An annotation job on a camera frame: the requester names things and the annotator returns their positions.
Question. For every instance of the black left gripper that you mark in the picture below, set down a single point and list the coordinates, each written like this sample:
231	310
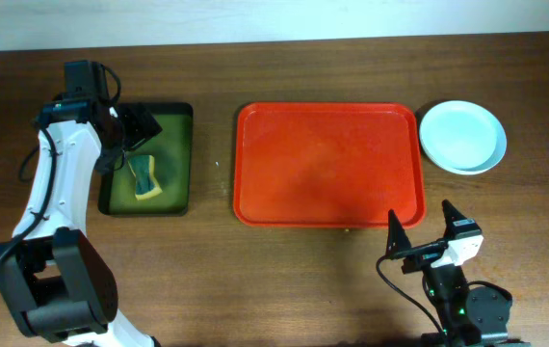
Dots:
139	127

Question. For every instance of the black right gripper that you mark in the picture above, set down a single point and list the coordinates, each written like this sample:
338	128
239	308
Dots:
415	256

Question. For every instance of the yellow green sponge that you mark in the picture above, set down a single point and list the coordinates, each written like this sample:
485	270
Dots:
143	169

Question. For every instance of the light blue plate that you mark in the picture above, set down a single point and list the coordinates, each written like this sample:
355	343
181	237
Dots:
460	121

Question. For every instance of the white plate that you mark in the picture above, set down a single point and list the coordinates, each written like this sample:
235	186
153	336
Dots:
465	158

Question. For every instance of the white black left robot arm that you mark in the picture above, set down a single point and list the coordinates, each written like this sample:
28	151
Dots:
53	281

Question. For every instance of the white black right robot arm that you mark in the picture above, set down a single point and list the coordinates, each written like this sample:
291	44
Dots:
469	313

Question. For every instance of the black soapy water tray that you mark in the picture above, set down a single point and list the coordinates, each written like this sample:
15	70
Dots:
172	152

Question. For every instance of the red serving tray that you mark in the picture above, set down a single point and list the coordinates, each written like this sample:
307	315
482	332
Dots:
327	164

